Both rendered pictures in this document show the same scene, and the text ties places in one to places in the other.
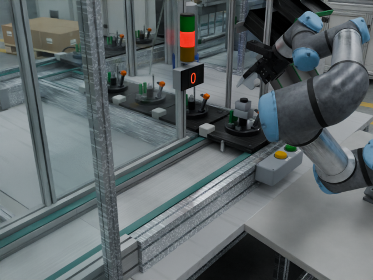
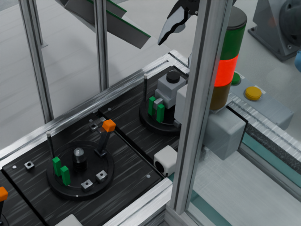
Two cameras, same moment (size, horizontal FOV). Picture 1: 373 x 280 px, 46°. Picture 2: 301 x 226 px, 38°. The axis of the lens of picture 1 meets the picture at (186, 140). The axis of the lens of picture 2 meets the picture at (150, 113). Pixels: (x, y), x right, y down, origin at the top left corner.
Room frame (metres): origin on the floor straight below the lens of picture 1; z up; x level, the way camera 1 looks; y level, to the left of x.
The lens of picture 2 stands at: (1.53, 0.48, 1.76)
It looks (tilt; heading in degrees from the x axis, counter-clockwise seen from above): 49 degrees down; 275
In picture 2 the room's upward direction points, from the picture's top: 4 degrees clockwise
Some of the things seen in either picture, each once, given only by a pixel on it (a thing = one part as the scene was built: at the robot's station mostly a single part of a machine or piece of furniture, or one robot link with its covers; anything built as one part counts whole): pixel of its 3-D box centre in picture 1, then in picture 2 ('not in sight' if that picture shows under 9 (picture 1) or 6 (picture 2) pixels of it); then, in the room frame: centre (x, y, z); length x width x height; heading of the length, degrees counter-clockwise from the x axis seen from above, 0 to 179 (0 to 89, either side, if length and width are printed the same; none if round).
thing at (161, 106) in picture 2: (231, 116); (160, 113); (1.56, -0.17, 1.01); 0.01 x 0.01 x 0.05; 50
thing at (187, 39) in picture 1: (187, 38); not in sight; (1.48, 0.00, 1.33); 0.05 x 0.05 x 0.05
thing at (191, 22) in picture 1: (187, 23); not in sight; (1.48, 0.00, 1.38); 0.05 x 0.05 x 0.05
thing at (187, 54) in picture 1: (187, 53); not in sight; (1.48, 0.00, 1.28); 0.05 x 0.05 x 0.05
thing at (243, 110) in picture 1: (241, 106); (169, 89); (1.55, -0.21, 1.06); 0.08 x 0.04 x 0.07; 52
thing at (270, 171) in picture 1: (280, 163); not in sight; (1.34, -0.32, 0.93); 0.21 x 0.07 x 0.06; 140
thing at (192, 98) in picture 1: (191, 103); (79, 160); (1.71, -0.02, 1.01); 0.24 x 0.24 x 0.13; 50
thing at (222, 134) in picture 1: (242, 131); (168, 115); (1.54, -0.22, 0.96); 0.24 x 0.24 x 0.02; 50
